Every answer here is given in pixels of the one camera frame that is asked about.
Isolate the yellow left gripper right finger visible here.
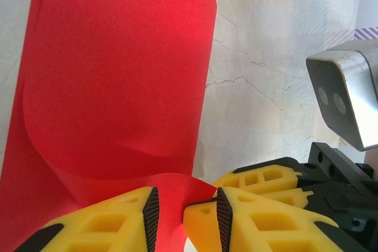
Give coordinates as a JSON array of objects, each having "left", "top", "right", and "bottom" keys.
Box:
[{"left": 183, "top": 186, "right": 369, "bottom": 252}]

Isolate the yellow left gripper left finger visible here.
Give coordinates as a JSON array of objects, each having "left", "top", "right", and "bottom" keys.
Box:
[{"left": 13, "top": 186, "right": 160, "bottom": 252}]

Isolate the red cloth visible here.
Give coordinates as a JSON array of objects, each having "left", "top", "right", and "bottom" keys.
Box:
[{"left": 0, "top": 0, "right": 219, "bottom": 252}]

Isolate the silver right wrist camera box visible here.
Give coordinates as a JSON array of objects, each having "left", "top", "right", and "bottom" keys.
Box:
[{"left": 306, "top": 39, "right": 378, "bottom": 152}]

